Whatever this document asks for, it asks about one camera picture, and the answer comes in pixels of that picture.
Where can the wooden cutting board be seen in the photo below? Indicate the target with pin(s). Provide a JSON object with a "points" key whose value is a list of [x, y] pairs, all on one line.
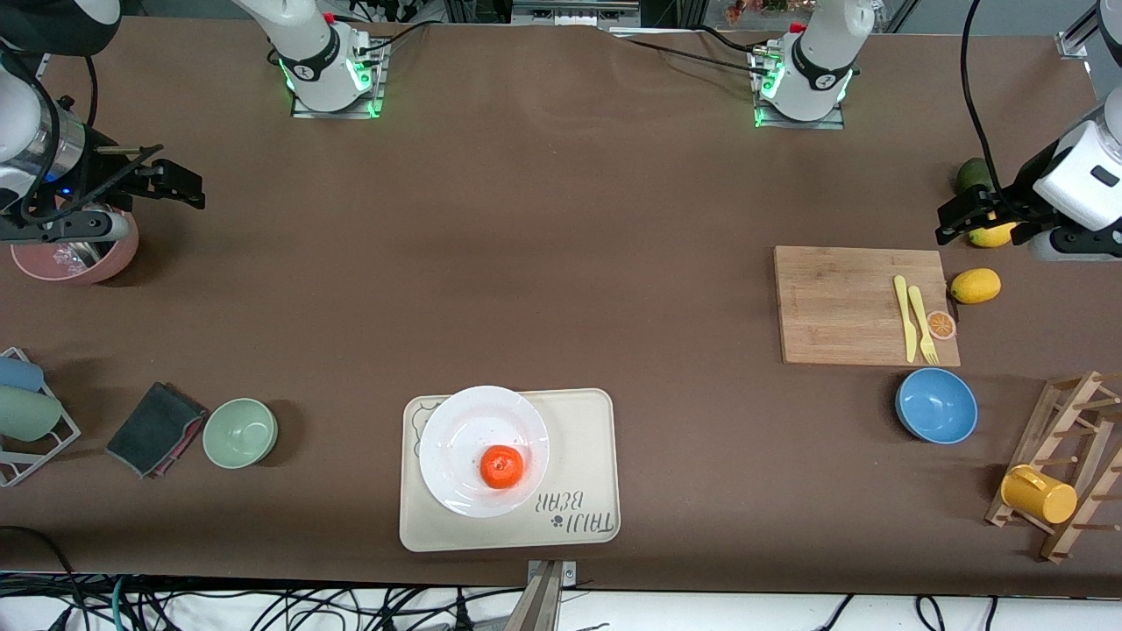
{"points": [[833, 307]]}

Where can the dark green avocado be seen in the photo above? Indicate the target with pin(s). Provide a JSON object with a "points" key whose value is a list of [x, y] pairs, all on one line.
{"points": [[971, 173]]}

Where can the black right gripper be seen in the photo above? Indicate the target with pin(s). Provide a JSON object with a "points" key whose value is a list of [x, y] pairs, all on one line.
{"points": [[102, 175]]}

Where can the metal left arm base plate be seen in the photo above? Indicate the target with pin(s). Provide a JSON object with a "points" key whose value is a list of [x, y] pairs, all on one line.
{"points": [[767, 118]]}

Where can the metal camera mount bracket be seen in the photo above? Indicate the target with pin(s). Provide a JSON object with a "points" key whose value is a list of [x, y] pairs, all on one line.
{"points": [[543, 605]]}

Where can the white round plate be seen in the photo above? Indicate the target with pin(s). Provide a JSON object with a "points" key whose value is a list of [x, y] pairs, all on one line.
{"points": [[473, 429]]}

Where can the blue cup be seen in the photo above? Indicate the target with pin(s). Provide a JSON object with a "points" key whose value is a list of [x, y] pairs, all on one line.
{"points": [[19, 374]]}

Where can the clear ice cubes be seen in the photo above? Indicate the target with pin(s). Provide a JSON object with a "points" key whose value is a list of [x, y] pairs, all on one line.
{"points": [[68, 258]]}

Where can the orange fruit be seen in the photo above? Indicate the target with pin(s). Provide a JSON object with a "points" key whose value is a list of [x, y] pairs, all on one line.
{"points": [[501, 467]]}

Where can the toy orange slice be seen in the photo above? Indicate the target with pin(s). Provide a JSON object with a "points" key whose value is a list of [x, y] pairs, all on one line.
{"points": [[941, 325]]}

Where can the yellow plastic knife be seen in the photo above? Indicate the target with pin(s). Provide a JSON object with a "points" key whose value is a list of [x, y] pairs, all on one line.
{"points": [[905, 315]]}

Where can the blue bowl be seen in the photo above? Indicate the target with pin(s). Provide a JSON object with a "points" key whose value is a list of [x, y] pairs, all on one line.
{"points": [[936, 407]]}

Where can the yellow cup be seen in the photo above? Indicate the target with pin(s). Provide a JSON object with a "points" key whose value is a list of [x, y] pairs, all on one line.
{"points": [[1039, 495]]}

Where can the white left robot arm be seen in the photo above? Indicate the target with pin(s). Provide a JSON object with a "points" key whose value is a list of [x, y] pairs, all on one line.
{"points": [[815, 70]]}

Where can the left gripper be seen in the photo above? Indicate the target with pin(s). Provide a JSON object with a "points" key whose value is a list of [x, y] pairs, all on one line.
{"points": [[1022, 180]]}

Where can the pale green cup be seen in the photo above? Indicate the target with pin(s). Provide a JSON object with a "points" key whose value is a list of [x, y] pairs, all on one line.
{"points": [[26, 414]]}

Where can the pale green bowl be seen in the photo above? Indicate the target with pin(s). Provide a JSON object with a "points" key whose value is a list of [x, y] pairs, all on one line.
{"points": [[240, 434]]}

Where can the cream bear print tray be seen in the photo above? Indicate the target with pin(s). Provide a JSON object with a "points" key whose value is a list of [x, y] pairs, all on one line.
{"points": [[578, 438]]}

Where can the yellow plastic fork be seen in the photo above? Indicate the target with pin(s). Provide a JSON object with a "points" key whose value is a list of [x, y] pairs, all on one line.
{"points": [[920, 320]]}

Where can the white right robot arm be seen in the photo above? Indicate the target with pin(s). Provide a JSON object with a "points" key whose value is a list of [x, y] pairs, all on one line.
{"points": [[311, 61]]}

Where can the metal frame bar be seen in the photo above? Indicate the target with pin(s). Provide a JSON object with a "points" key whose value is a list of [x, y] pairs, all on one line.
{"points": [[570, 10]]}

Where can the pink bowl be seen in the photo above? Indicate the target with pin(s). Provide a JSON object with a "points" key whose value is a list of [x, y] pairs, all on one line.
{"points": [[123, 254]]}

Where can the yellow lemon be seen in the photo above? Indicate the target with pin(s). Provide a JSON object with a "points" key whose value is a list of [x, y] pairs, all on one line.
{"points": [[995, 236], [976, 287]]}

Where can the wooden cup rack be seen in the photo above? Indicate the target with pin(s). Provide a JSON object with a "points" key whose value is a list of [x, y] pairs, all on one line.
{"points": [[1065, 438]]}

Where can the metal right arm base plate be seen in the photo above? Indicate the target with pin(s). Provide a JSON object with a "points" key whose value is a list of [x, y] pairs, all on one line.
{"points": [[377, 101]]}

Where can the dark grey folded cloth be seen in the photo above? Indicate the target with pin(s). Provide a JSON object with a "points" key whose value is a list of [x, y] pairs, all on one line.
{"points": [[153, 429]]}

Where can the aluminium corner profile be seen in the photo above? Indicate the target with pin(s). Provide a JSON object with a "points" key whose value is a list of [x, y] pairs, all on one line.
{"points": [[1074, 42]]}

